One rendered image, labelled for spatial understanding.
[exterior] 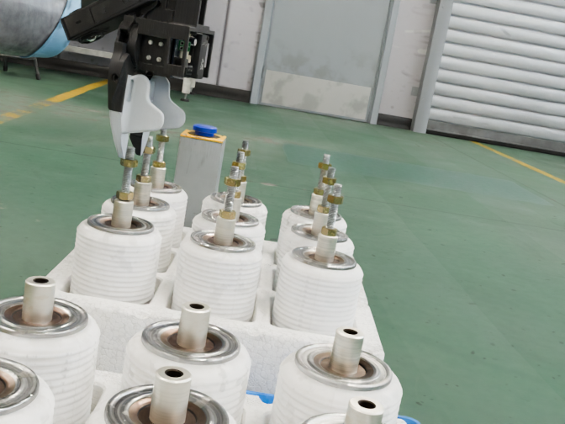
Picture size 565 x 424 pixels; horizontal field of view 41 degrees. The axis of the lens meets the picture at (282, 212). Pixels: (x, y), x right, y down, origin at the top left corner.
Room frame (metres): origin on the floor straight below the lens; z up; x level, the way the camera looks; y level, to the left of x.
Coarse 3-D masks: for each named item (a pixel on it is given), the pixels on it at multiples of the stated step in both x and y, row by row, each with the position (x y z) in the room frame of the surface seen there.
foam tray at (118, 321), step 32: (352, 256) 1.14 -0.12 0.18; (64, 288) 0.80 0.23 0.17; (160, 288) 0.84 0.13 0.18; (96, 320) 0.75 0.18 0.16; (128, 320) 0.75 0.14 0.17; (160, 320) 0.75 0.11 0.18; (224, 320) 0.78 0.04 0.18; (256, 320) 0.79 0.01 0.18; (256, 352) 0.76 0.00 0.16; (288, 352) 0.76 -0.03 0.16; (256, 384) 0.76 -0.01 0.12
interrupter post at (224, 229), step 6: (216, 222) 0.83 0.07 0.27; (222, 222) 0.82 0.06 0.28; (228, 222) 0.82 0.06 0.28; (234, 222) 0.83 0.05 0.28; (216, 228) 0.83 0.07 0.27; (222, 228) 0.82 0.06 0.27; (228, 228) 0.82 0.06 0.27; (234, 228) 0.83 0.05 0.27; (216, 234) 0.83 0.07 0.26; (222, 234) 0.82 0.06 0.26; (228, 234) 0.82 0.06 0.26; (216, 240) 0.82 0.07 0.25; (222, 240) 0.82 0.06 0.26; (228, 240) 0.82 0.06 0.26
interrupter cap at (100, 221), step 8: (96, 216) 0.84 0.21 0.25; (104, 216) 0.84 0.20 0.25; (88, 224) 0.81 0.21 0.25; (96, 224) 0.80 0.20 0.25; (104, 224) 0.81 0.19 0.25; (136, 224) 0.84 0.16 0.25; (144, 224) 0.84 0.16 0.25; (152, 224) 0.84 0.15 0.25; (112, 232) 0.79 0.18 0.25; (120, 232) 0.79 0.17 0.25; (128, 232) 0.80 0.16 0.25; (136, 232) 0.80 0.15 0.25; (144, 232) 0.81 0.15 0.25
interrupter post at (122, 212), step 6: (114, 204) 0.82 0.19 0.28; (120, 204) 0.82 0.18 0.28; (126, 204) 0.82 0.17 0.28; (132, 204) 0.83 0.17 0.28; (114, 210) 0.82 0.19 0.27; (120, 210) 0.82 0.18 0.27; (126, 210) 0.82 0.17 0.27; (132, 210) 0.83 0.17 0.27; (114, 216) 0.82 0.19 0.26; (120, 216) 0.82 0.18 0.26; (126, 216) 0.82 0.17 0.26; (114, 222) 0.82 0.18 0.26; (120, 222) 0.82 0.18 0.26; (126, 222) 0.82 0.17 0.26
